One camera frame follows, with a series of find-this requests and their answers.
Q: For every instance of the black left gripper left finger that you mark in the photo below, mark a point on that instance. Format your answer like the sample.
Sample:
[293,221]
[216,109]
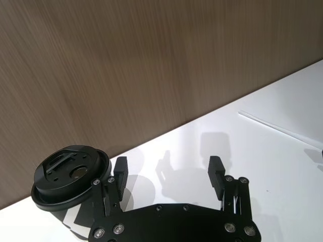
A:
[118,186]

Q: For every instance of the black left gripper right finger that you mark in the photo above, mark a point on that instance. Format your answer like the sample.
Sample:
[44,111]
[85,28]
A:
[216,181]

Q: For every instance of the black plastic cup lid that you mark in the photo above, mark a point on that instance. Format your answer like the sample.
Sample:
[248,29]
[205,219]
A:
[68,176]

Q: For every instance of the white paper cup black print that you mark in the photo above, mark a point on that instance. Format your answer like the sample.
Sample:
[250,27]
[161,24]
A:
[75,216]

